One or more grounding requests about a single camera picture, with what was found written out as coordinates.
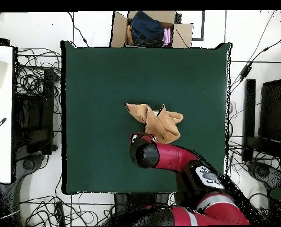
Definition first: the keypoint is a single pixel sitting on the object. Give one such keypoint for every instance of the tan terry towel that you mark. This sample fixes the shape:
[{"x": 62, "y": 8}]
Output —
[{"x": 159, "y": 125}]

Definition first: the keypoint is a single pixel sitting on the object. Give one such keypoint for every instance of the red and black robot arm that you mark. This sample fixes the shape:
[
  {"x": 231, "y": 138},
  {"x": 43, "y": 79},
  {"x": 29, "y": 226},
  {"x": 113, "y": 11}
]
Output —
[{"x": 175, "y": 156}]

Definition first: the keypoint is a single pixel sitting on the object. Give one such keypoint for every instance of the dark green table cloth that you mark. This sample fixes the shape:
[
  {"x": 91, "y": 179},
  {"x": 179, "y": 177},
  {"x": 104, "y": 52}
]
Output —
[{"x": 102, "y": 94}]

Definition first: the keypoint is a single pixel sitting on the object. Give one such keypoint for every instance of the pink garment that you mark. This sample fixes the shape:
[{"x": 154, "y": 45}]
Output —
[{"x": 166, "y": 36}]

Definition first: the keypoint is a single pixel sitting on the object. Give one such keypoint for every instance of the black metal rack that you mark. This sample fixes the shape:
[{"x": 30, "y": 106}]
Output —
[{"x": 48, "y": 106}]

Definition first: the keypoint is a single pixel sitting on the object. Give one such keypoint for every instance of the folded tan garment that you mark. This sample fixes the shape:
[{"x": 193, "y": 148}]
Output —
[{"x": 129, "y": 35}]

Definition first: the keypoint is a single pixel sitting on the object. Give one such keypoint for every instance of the narrow black panel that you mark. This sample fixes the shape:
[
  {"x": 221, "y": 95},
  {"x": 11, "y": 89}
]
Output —
[{"x": 249, "y": 113}]

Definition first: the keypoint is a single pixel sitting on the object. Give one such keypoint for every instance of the brown cardboard box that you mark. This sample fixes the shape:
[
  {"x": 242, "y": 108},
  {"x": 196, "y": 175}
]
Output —
[{"x": 119, "y": 33}]

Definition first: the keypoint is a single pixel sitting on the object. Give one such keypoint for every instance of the blue denim jeans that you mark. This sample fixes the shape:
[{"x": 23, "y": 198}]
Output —
[{"x": 147, "y": 28}]

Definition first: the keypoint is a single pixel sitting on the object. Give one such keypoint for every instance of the black power strip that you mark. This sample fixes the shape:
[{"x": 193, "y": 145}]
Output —
[{"x": 59, "y": 212}]

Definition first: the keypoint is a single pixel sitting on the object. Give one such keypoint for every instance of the black power adapter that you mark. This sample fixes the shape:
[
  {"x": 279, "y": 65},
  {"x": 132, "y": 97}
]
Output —
[{"x": 246, "y": 72}]

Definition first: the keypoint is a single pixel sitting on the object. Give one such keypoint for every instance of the small black block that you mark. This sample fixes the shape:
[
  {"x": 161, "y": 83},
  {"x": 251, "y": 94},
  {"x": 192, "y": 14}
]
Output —
[{"x": 178, "y": 18}]

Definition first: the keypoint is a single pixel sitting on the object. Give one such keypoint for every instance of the wide black panel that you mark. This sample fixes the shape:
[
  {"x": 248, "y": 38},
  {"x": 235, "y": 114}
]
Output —
[{"x": 271, "y": 111}]

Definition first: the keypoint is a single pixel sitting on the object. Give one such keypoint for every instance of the white table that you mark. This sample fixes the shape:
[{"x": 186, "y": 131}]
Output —
[{"x": 0, "y": 153}]

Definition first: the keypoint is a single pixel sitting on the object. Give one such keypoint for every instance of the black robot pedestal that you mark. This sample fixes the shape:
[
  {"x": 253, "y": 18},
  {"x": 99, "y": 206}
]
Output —
[{"x": 120, "y": 202}]

